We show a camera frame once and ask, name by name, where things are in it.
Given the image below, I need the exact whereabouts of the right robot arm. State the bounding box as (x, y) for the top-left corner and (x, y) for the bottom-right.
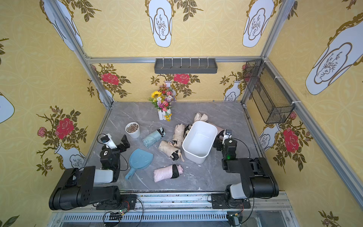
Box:
(211, 135), (279, 209)

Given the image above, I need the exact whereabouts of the white cup with pebbles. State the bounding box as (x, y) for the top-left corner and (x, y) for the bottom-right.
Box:
(125, 122), (140, 139)

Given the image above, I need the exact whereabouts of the white plastic storage box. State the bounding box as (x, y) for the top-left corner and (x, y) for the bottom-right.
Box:
(182, 121), (218, 164)

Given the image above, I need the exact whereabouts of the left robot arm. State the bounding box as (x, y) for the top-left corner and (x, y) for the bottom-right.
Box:
(49, 134), (136, 211)

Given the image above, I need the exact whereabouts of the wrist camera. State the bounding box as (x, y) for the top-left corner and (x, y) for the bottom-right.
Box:
(222, 130), (232, 144)
(101, 133), (117, 149)

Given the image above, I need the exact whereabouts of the teal umbrella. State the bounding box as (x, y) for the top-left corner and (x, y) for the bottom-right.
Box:
(143, 127), (165, 148)

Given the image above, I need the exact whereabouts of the grey wall shelf rack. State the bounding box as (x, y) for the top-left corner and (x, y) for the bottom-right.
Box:
(154, 57), (218, 74)

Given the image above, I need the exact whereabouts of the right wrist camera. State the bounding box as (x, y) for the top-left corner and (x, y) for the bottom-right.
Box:
(222, 130), (232, 144)

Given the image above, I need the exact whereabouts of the black wire mesh basket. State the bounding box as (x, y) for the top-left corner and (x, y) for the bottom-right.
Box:
(244, 60), (295, 124)

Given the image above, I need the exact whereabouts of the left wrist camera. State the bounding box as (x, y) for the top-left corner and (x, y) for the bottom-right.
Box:
(101, 133), (117, 149)

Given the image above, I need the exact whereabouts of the cream umbrella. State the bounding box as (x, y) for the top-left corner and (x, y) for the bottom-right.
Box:
(172, 124), (185, 148)

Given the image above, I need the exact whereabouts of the beige umbrella black strap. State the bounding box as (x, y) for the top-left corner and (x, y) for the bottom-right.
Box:
(158, 140), (185, 162)

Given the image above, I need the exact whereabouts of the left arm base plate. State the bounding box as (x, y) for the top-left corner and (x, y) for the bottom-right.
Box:
(95, 194), (137, 211)

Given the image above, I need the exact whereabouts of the teal hand mirror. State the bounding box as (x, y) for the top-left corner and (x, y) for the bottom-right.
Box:
(125, 148), (154, 180)

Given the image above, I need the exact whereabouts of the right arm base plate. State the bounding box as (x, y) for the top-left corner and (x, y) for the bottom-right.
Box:
(208, 194), (251, 210)

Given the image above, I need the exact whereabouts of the flower bouquet in vase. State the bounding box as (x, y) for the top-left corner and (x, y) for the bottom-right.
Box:
(149, 85), (176, 122)

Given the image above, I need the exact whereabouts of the beige folded umbrella back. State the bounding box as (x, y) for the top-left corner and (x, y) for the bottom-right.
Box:
(194, 113), (208, 122)

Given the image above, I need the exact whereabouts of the pink umbrella front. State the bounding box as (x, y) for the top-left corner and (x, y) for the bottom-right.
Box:
(154, 164), (183, 183)

